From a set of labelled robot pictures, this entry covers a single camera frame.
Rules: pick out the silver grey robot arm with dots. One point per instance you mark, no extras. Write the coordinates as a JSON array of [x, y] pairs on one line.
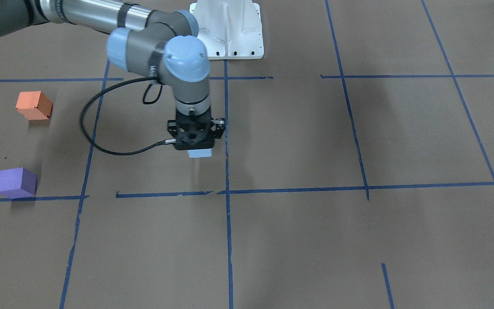
[[162, 48]]

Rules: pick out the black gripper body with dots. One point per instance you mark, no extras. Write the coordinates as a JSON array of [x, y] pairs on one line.
[[218, 129]]

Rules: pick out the orange foam block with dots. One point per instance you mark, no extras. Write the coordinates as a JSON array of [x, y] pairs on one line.
[[34, 105]]

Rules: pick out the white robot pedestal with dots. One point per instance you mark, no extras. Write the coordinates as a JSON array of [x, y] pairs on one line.
[[230, 29]]

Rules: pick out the purple foam block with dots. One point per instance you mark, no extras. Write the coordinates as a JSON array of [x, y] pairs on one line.
[[17, 183]]

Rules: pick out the light blue foam block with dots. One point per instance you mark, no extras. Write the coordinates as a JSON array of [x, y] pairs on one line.
[[199, 153]]

